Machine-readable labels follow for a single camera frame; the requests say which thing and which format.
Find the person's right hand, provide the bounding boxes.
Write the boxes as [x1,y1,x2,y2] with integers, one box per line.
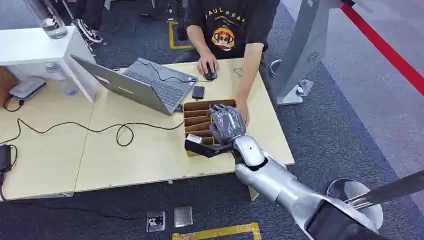
[197,51,220,76]

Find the person's left hand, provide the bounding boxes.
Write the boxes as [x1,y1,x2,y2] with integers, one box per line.
[235,100,250,127]

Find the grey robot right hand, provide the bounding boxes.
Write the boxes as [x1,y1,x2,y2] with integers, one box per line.
[208,103,248,147]

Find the black computer mouse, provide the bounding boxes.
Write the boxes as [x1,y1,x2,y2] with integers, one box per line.
[202,62,219,82]

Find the wooden card box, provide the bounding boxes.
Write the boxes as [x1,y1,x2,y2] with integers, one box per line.
[182,98,238,158]

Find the small black phone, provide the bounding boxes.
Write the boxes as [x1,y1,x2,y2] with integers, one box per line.
[191,85,206,101]

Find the silver laptop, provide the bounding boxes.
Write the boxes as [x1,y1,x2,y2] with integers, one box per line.
[69,53,199,116]

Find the grey panel stand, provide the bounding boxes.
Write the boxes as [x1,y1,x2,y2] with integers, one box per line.
[271,0,345,107]

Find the plain steel floor socket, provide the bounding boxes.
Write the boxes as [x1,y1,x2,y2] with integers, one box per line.
[173,205,194,228]

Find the yellow floor tape strip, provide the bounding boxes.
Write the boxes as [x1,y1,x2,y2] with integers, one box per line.
[171,222,263,240]

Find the floor socket with plug holes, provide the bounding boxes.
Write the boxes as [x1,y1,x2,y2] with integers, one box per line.
[146,211,166,233]

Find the standing person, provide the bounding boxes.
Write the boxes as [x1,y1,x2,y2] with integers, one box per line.
[61,0,117,45]

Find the clear bottle with blue cap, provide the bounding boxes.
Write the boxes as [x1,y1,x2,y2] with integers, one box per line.
[44,61,79,97]

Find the red barrier band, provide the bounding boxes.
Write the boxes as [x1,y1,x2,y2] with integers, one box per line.
[339,2,424,97]

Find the clear water bottle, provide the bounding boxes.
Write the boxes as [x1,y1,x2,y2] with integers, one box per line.
[23,0,69,40]

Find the white side table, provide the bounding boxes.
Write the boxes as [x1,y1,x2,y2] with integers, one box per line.
[0,25,99,104]

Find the grey flat device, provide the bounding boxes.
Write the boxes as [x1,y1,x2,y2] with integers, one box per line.
[8,76,47,102]

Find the black power adapter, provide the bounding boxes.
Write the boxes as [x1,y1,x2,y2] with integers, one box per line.
[0,144,13,174]

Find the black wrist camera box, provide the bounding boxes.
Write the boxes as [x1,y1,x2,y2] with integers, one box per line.
[184,133,234,159]

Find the black mouse cable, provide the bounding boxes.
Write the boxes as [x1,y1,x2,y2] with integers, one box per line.
[134,60,213,84]

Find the curved metal ring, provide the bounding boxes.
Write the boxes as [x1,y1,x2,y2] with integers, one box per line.
[268,58,283,78]

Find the long black desk cable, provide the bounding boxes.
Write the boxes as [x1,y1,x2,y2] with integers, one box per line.
[0,117,185,148]

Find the round steel post base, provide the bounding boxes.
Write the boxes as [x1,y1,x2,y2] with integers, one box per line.
[325,177,384,230]

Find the dark steel post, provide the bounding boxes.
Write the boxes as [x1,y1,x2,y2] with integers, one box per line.
[343,169,424,210]

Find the short black device cable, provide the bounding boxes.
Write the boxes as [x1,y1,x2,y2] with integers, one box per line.
[2,94,25,113]

